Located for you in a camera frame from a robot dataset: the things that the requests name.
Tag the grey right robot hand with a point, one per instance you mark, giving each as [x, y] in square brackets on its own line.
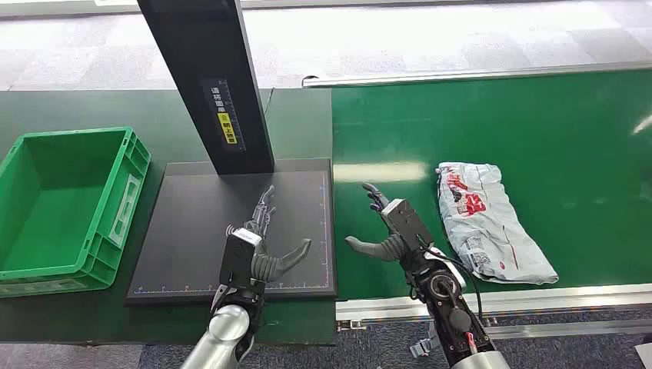
[379, 252]

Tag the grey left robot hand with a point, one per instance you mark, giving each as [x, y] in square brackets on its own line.
[275, 265]

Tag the grey red printed mailer package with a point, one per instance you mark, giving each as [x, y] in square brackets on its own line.
[484, 224]

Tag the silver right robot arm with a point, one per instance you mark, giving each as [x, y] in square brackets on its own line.
[458, 326]

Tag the green conveyor belt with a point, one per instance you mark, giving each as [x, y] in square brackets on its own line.
[509, 127]

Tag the black scanner platform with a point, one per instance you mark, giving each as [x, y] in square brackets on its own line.
[193, 229]

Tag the black yellow column label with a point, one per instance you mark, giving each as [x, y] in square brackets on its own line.
[224, 117]

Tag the black scanner column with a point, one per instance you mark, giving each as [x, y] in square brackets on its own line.
[203, 51]

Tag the green plastic crate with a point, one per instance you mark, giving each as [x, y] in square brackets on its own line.
[51, 203]

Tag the white sheet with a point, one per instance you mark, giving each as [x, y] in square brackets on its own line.
[646, 359]

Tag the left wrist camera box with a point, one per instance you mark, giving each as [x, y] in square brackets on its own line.
[237, 259]

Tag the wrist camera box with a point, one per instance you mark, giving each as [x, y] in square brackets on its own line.
[237, 259]
[407, 224]

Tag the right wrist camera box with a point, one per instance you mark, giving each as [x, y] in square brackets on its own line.
[407, 224]

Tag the grey metal bracket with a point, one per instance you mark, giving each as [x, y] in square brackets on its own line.
[420, 349]

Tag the aluminium conveyor rail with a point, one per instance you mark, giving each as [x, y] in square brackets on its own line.
[458, 75]
[560, 298]

